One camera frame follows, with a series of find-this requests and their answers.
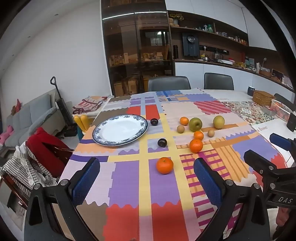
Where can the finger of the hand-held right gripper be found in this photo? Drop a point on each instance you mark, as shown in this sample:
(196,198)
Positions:
(259,162)
(279,141)

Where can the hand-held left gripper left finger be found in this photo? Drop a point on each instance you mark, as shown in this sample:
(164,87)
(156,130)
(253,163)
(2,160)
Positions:
(84,183)

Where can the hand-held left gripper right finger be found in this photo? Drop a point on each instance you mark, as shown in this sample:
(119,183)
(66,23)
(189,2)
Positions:
(208,183)

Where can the orange mandarin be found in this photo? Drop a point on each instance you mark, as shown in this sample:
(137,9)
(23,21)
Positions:
(164,165)
(198,135)
(196,145)
(184,121)

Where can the brown kiwi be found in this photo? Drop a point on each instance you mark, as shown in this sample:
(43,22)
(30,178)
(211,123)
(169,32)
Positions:
(210,133)
(180,129)

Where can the yellow-green pear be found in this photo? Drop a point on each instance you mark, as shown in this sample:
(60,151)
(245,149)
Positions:
(218,122)

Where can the green apple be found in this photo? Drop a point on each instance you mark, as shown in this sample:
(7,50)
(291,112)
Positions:
(195,124)

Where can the dark purple plum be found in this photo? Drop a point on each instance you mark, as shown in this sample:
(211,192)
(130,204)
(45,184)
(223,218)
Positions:
(162,142)
(154,122)

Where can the blue and white plate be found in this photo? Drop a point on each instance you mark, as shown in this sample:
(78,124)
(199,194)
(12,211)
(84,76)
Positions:
(120,132)

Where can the person's right hand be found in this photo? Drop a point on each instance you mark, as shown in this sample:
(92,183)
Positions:
(283,216)

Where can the black device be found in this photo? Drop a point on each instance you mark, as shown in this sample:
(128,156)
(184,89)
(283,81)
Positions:
(291,122)

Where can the pink plastic basket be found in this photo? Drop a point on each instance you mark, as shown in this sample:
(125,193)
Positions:
(282,110)

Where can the small grey box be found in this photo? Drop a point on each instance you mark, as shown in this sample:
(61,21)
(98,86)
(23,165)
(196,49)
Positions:
(268,110)

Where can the brown wooden chair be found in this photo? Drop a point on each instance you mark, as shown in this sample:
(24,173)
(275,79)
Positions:
(62,151)

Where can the grey upholstered chair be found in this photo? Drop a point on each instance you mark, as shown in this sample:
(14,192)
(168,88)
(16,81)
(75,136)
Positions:
(283,99)
(168,83)
(218,81)

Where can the colourful patchwork tablecloth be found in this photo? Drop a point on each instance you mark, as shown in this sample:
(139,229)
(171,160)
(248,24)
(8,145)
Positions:
(129,176)

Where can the wicker basket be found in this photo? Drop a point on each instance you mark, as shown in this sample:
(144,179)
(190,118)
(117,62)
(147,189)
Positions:
(263,97)

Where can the red cloth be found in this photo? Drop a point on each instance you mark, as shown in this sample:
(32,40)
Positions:
(44,143)

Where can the dark mug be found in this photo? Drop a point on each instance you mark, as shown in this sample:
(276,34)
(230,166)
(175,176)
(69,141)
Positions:
(251,91)

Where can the yellow child chair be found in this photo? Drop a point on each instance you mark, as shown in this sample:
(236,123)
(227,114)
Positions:
(82,122)

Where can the striped cloth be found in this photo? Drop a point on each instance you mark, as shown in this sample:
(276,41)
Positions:
(20,166)

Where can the black upright vacuum cleaner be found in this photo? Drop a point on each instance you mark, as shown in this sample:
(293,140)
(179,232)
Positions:
(62,109)

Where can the folded patterned cloth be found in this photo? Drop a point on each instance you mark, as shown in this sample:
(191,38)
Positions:
(89,104)

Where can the pink plush toy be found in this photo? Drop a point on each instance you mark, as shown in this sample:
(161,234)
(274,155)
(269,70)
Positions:
(7,135)

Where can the grey sofa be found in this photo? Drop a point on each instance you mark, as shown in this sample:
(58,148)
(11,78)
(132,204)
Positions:
(27,111)

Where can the red plush toy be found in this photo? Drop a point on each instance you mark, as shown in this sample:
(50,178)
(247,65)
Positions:
(16,107)

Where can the glass kettle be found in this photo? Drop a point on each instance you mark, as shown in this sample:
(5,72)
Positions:
(217,55)

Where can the black thermos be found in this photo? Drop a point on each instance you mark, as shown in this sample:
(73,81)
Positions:
(175,51)

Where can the glass door cabinet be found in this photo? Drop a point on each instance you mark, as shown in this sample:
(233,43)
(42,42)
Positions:
(129,46)

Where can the teddy bear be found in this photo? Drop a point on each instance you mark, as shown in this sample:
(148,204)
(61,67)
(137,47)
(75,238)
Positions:
(171,22)

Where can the sunflower bouquet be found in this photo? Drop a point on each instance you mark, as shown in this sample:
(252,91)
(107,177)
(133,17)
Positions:
(177,16)

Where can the wooden wall shelf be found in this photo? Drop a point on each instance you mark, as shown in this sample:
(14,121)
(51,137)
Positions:
(208,29)

